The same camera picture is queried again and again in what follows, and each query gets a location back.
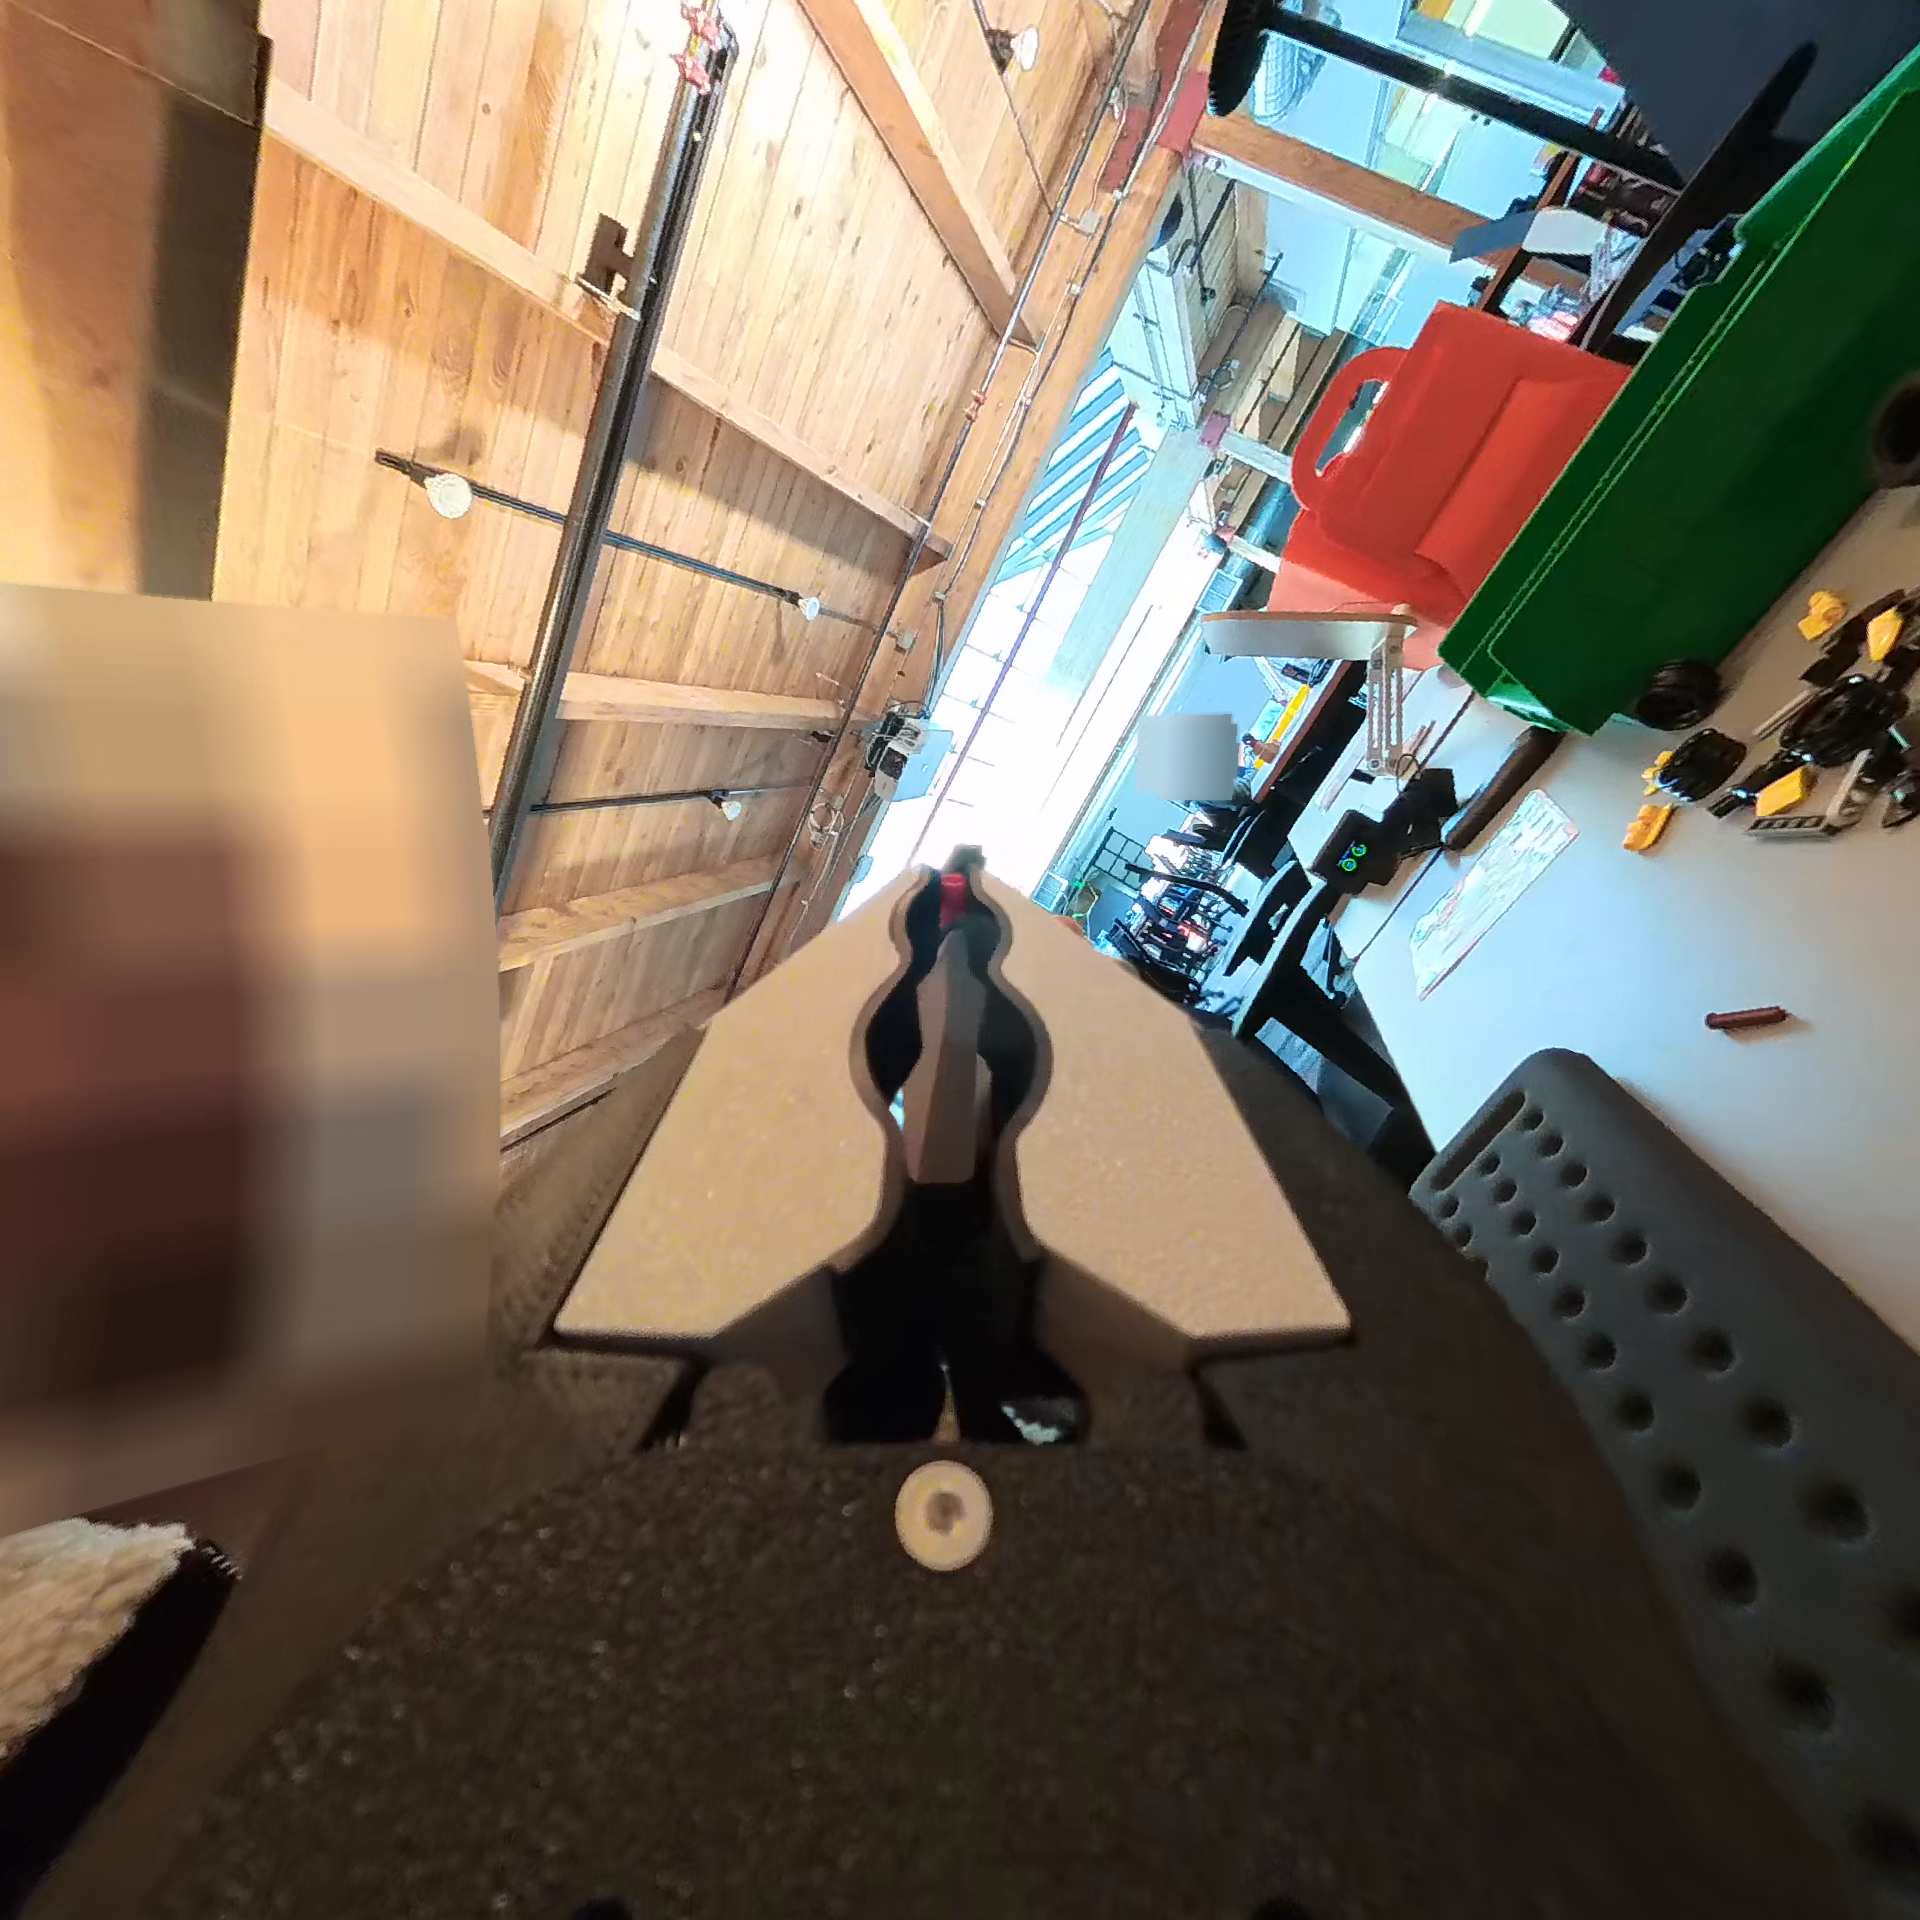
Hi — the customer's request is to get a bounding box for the perforated grey panel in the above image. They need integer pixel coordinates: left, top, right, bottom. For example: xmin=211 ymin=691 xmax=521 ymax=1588
xmin=1411 ymin=1050 xmax=1920 ymax=1920

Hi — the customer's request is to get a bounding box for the black floor lamp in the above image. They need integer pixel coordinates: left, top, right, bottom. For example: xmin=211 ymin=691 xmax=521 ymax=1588
xmin=1207 ymin=0 xmax=1684 ymax=191

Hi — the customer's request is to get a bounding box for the red storage bin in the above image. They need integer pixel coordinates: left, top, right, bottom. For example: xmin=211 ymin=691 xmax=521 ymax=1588
xmin=1266 ymin=299 xmax=1636 ymax=633

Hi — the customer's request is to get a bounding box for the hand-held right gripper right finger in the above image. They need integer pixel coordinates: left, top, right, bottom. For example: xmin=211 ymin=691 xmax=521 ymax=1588
xmin=953 ymin=870 xmax=1354 ymax=1443

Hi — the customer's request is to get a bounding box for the pile of black brick parts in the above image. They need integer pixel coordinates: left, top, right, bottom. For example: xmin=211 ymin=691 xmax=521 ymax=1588
xmin=1621 ymin=587 xmax=1920 ymax=858

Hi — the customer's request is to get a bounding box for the black office chair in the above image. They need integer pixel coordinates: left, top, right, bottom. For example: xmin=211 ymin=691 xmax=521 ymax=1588
xmin=1227 ymin=854 xmax=1360 ymax=1045

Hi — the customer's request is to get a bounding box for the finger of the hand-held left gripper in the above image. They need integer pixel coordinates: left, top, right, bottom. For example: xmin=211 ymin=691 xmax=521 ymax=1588
xmin=900 ymin=937 xmax=999 ymax=1186

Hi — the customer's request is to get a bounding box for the green storage bin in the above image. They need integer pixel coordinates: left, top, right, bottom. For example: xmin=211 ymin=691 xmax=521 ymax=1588
xmin=1439 ymin=46 xmax=1920 ymax=737

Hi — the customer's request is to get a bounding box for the black device green display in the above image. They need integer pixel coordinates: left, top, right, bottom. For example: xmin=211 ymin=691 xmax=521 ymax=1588
xmin=1320 ymin=809 xmax=1401 ymax=906

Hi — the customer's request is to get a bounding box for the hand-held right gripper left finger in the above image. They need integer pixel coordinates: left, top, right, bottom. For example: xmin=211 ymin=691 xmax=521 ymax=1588
xmin=556 ymin=867 xmax=952 ymax=1443

